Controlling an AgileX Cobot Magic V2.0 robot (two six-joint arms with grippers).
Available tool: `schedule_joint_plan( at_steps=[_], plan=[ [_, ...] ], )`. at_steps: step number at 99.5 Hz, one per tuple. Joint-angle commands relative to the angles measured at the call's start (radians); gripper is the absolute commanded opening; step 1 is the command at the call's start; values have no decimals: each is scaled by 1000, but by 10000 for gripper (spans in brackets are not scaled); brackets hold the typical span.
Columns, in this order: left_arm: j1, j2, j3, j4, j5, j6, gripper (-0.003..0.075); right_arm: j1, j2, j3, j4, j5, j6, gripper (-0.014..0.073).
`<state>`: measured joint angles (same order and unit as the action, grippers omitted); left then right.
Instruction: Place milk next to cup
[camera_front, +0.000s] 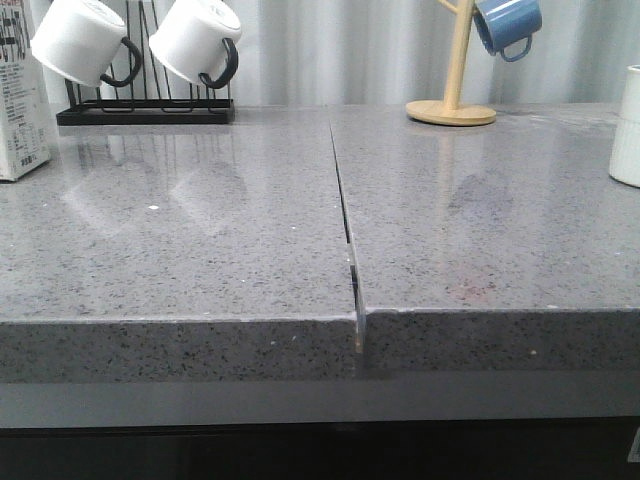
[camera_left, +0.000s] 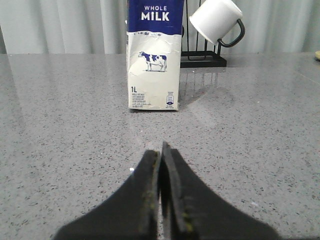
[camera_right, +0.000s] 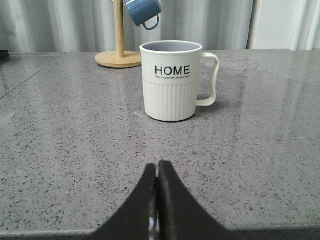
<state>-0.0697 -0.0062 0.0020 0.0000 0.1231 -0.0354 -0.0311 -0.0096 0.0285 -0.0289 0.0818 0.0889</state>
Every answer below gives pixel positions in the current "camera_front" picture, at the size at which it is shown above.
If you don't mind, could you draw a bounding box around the cream HOME mug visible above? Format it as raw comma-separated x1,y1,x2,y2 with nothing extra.
609,64,640,187

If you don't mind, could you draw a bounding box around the white milk carton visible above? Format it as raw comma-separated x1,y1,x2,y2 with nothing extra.
1,1,51,182

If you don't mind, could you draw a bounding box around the wooden mug tree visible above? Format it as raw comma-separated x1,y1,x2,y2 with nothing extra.
405,0,496,127

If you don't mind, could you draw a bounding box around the right white enamel mug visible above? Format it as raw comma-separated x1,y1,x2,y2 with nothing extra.
149,0,242,89

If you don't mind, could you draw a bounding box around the white enamel mug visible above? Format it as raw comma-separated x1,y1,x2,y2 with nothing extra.
31,0,142,88
149,0,242,89

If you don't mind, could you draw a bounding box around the blue enamel mug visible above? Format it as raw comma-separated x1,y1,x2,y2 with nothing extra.
473,0,542,62

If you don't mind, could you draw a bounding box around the left white enamel mug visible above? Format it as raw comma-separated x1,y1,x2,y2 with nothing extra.
31,0,142,88

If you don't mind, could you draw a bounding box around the black wire mug rack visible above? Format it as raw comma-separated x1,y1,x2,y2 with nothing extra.
56,1,235,126

